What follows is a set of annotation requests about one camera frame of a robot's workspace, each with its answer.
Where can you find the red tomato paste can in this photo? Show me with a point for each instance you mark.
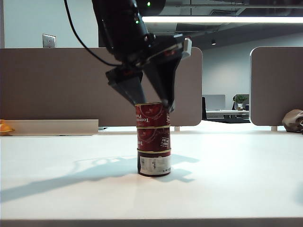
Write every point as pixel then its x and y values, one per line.
pixel 151 116
pixel 151 138

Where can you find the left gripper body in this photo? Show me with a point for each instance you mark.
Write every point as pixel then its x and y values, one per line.
pixel 163 50

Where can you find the brown bag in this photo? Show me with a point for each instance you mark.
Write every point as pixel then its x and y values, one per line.
pixel 292 120

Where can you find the white background desk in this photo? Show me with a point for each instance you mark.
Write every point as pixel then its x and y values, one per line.
pixel 225 112

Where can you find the dark can with white label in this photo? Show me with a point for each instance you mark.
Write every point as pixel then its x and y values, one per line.
pixel 154 163

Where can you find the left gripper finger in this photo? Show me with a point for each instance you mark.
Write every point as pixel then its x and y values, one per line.
pixel 165 80
pixel 132 88

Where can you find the green potted plant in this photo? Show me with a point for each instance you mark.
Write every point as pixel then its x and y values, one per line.
pixel 240 100

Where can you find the metal wall plate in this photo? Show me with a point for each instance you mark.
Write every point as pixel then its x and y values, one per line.
pixel 49 41

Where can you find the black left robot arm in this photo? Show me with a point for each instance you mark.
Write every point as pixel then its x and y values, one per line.
pixel 123 23

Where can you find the long ceiling light strip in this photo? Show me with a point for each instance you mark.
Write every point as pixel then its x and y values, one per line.
pixel 225 19

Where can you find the orange object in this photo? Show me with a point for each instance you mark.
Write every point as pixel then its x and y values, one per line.
pixel 4 127

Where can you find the small ceiling spot lamp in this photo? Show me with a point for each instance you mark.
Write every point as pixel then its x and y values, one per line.
pixel 213 43

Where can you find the narrow brown desk divider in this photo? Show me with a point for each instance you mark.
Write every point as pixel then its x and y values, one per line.
pixel 277 82

